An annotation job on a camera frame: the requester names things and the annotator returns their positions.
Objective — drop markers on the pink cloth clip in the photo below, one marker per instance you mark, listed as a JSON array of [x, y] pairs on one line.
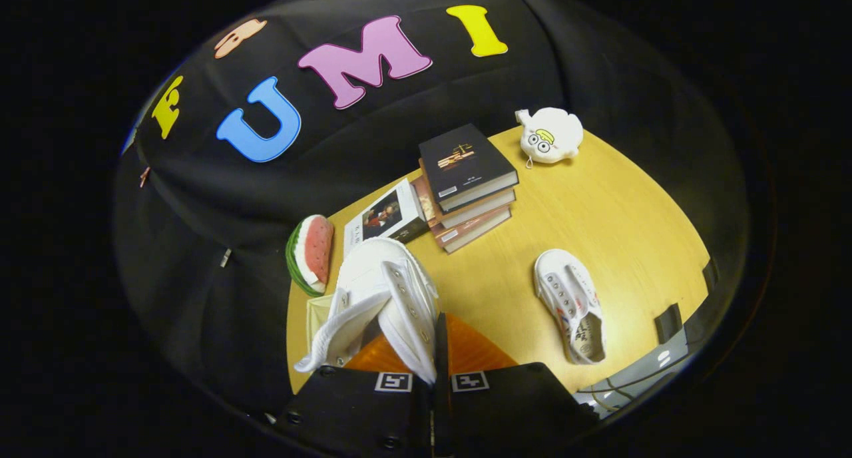
[[143, 176]]

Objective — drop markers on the white cartoon plush toy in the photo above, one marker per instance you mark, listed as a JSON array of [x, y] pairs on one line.
[[552, 135]]

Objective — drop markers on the black backdrop cloth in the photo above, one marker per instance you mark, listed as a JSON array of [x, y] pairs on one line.
[[200, 245]]

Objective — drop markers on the black table bracket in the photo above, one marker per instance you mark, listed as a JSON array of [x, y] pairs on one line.
[[667, 323], [709, 275]]

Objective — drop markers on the white book with portrait cover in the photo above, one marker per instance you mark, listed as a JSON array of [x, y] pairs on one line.
[[386, 215]]

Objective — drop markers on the brown cover book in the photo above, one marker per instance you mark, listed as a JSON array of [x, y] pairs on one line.
[[476, 215], [476, 231]]

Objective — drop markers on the silver cloth clip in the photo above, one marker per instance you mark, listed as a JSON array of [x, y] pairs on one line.
[[225, 257]]

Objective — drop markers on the watermelon slice plush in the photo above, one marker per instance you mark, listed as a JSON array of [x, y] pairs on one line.
[[316, 248]]

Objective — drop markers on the white canvas shoe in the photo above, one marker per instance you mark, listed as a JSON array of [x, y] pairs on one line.
[[566, 291], [386, 271]]

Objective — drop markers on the beige fabric storage box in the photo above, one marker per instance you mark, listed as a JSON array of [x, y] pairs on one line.
[[318, 318]]

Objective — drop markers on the dark hardcover book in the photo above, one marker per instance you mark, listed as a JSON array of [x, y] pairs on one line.
[[462, 158]]

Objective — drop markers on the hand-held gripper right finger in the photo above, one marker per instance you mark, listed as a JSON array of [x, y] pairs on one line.
[[441, 378]]

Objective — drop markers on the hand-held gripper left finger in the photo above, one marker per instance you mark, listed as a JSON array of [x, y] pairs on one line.
[[353, 411]]

